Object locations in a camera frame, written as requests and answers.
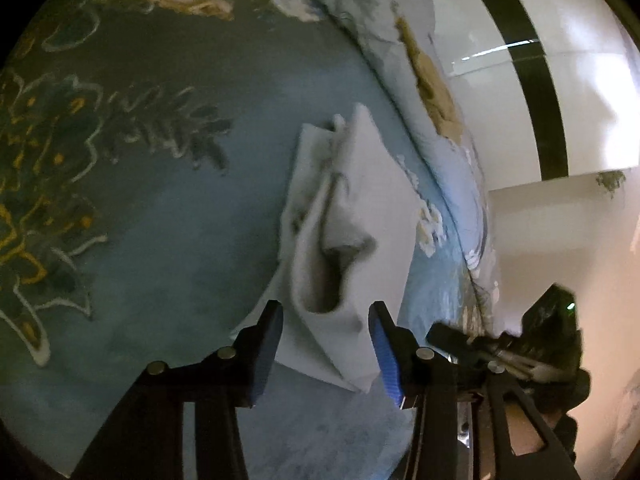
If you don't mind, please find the tan garment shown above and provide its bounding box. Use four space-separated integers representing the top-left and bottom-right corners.
392 15 463 138

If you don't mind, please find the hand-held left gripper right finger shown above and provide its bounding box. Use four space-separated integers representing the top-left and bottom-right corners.
368 301 581 480

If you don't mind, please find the white wardrobe with black stripe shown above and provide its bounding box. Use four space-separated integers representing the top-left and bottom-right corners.
430 0 640 191

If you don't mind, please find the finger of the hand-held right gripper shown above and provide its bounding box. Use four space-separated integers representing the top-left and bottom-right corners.
425 322 508 362

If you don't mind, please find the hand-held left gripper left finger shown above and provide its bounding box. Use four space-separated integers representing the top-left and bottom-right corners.
72 300 285 480

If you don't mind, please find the grey daisy print duvet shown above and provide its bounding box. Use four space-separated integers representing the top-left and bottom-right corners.
240 0 501 321

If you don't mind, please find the pale blue t-shirt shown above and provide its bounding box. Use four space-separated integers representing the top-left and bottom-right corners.
230 102 418 393

